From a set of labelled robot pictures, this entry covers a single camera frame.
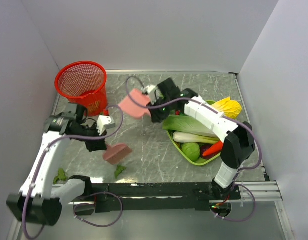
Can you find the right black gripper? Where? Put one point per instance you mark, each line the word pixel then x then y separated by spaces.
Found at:
pixel 156 116

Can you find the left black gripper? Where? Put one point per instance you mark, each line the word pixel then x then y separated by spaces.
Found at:
pixel 96 145

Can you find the pink hand brush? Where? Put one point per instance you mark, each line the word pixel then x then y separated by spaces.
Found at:
pixel 115 153

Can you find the pink dustpan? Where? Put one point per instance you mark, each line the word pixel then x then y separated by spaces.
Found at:
pixel 133 110

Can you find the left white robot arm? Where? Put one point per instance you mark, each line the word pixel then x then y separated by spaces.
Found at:
pixel 37 202

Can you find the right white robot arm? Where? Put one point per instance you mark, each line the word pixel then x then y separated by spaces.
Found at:
pixel 238 142

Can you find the long napa cabbage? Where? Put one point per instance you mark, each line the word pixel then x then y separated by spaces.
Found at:
pixel 186 124

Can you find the green paper scrap front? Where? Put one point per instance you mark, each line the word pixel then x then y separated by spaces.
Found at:
pixel 119 170

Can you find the green square tray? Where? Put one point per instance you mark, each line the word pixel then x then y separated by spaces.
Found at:
pixel 200 161

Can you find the green paper scrap table edge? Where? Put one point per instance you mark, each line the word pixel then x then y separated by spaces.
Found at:
pixel 61 176

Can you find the round green cabbage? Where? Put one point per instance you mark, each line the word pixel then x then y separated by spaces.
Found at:
pixel 191 151

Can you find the purple eggplant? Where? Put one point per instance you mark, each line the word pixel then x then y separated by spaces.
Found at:
pixel 204 148

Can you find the red mesh waste basket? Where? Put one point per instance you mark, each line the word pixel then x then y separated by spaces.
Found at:
pixel 84 83

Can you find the orange carrot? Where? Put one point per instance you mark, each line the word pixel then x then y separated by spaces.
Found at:
pixel 214 148

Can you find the white radish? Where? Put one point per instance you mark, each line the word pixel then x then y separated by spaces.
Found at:
pixel 230 108

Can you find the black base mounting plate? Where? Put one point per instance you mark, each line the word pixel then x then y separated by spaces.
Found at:
pixel 156 196

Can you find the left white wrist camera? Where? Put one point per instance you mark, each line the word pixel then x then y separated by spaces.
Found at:
pixel 104 123

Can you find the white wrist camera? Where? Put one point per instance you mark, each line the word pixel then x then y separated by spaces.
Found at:
pixel 104 123
pixel 150 90

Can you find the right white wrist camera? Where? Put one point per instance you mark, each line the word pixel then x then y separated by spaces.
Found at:
pixel 150 90

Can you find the aluminium rail frame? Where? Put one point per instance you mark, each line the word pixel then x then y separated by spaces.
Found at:
pixel 253 191

